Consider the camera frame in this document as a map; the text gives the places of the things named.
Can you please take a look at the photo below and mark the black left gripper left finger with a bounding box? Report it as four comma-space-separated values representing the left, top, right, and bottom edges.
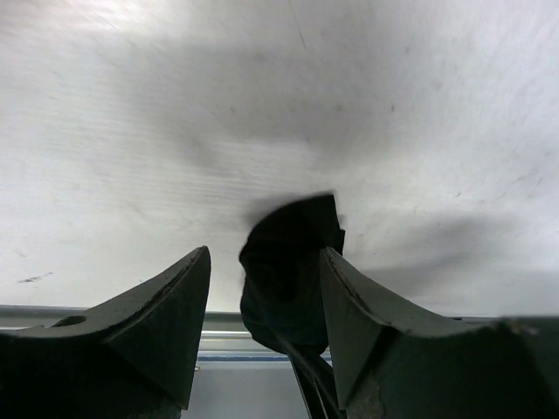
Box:
1, 247, 210, 418

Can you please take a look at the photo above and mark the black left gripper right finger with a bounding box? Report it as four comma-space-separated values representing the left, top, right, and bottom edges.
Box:
321, 249, 558, 418

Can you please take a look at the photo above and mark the black underwear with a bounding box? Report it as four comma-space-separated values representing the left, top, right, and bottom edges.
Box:
238, 193, 345, 354

